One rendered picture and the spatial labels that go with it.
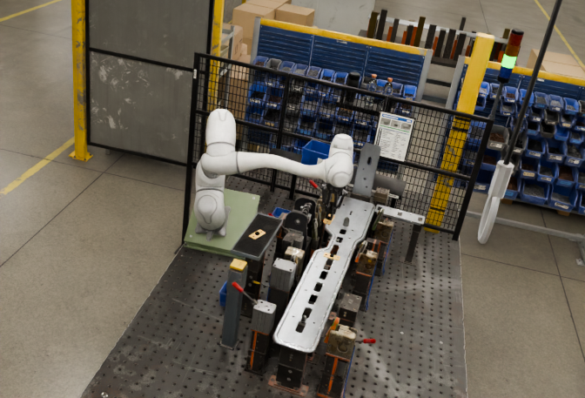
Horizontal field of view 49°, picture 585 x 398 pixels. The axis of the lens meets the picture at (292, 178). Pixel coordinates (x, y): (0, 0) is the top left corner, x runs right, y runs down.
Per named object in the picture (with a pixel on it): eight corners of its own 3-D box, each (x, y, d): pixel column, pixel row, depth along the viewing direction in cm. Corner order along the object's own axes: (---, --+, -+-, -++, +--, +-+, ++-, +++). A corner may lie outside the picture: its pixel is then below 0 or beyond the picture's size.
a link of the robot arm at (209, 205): (197, 231, 358) (191, 219, 338) (198, 200, 365) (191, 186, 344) (225, 230, 358) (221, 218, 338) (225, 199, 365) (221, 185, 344)
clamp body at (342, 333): (344, 407, 276) (359, 343, 260) (311, 395, 279) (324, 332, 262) (348, 389, 285) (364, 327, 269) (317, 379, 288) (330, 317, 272)
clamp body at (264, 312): (264, 380, 283) (273, 316, 267) (239, 372, 286) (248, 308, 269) (270, 365, 292) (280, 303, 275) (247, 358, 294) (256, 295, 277)
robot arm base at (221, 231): (192, 239, 363) (191, 237, 357) (200, 203, 370) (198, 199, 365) (225, 243, 362) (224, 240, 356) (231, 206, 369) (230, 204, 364)
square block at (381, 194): (376, 245, 394) (387, 194, 377) (363, 241, 396) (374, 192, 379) (378, 239, 401) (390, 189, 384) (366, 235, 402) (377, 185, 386)
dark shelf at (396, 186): (400, 200, 386) (402, 196, 385) (261, 164, 404) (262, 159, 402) (406, 185, 405) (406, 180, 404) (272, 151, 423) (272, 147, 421)
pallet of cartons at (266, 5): (287, 108, 768) (299, 22, 720) (225, 94, 782) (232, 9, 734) (310, 80, 873) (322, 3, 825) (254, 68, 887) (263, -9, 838)
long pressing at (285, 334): (319, 357, 259) (319, 354, 259) (267, 340, 264) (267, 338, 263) (376, 205, 379) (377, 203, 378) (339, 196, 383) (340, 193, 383)
